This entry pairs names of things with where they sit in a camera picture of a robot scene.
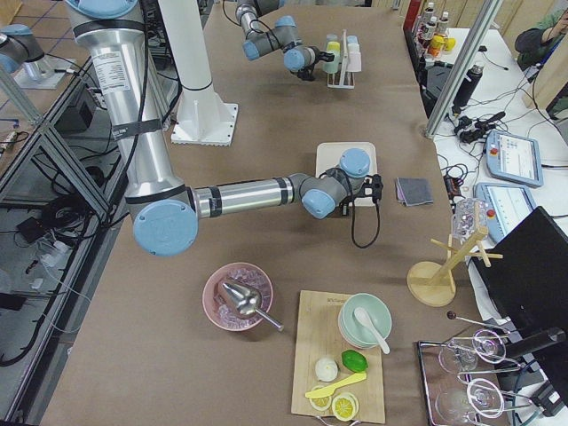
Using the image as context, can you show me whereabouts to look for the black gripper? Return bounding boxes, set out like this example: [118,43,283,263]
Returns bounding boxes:
[339,174,383,216]
[295,45,335,82]

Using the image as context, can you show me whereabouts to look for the green cup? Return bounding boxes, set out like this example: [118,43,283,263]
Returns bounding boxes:
[321,51,341,75]

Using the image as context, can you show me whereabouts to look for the white rabbit tray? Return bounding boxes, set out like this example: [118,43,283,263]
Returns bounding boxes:
[302,142,378,218]

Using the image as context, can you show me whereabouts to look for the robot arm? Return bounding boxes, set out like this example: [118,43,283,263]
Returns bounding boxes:
[67,1,383,256]
[235,0,337,81]

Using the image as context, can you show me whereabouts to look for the yellow cup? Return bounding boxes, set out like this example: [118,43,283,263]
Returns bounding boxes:
[326,41,341,55]

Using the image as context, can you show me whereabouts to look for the pink cup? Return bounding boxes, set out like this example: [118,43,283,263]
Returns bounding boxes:
[347,51,362,73]

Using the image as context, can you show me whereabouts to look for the cream white cup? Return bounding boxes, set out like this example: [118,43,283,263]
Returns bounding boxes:
[347,43,360,54]

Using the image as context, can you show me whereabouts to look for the black glass rack tray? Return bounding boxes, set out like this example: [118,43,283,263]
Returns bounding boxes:
[414,338,568,426]

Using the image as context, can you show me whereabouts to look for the grey folded cloth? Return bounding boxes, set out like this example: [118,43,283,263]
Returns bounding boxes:
[395,177,433,207]

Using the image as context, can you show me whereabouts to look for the crystal glass on stand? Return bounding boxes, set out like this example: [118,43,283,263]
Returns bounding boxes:
[452,198,487,242]

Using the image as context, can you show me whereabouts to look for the wooden mug tree stand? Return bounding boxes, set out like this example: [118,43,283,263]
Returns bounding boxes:
[406,225,503,307]

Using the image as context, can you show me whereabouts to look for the white ceramic spoon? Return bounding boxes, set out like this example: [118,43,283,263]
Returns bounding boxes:
[354,307,391,355]

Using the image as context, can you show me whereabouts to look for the blue teach pendant near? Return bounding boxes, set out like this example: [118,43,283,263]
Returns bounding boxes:
[474,183,537,243]

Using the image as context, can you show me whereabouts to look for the blue teach pendant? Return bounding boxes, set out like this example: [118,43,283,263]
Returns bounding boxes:
[485,130,544,187]
[474,183,537,243]

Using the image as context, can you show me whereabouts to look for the blue teach pendant far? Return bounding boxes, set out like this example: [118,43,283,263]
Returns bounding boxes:
[485,130,544,187]

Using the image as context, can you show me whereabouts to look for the black water bottle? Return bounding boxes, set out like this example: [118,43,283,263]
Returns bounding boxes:
[454,62,485,109]

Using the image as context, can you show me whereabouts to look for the mint green top bowl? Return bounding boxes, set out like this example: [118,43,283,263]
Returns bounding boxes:
[339,291,393,345]

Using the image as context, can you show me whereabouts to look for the pink bottom stacked bowl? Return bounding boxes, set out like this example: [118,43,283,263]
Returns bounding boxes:
[337,315,379,349]

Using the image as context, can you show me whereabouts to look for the bamboo cutting board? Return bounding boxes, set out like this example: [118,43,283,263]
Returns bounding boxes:
[289,289,387,422]

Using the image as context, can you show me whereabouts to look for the metal ice scoop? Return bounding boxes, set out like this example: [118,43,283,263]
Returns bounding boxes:
[217,279,284,332]

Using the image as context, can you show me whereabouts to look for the green lime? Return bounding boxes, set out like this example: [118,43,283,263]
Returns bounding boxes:
[341,350,368,373]

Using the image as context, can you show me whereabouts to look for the black monitor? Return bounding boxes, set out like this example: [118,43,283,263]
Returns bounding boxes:
[473,207,567,334]

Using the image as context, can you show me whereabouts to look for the pink bowl with ice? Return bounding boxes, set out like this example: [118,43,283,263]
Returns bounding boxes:
[202,262,273,331]

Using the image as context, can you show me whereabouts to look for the yellow plastic knife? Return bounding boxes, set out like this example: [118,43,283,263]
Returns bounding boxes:
[304,372,367,399]

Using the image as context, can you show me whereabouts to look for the lemon half slice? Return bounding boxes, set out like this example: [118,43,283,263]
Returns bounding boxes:
[331,392,359,422]

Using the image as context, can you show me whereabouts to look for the clear wine glass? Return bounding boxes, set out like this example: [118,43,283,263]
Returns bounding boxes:
[434,377,533,426]

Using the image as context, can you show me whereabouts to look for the white wire cup rack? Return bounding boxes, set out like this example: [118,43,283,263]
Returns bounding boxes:
[326,29,356,90]

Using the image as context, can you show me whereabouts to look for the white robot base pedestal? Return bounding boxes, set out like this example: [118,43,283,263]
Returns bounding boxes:
[159,0,238,146]

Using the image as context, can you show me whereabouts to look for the aluminium frame post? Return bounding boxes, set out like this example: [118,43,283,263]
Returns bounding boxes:
[424,0,503,139]

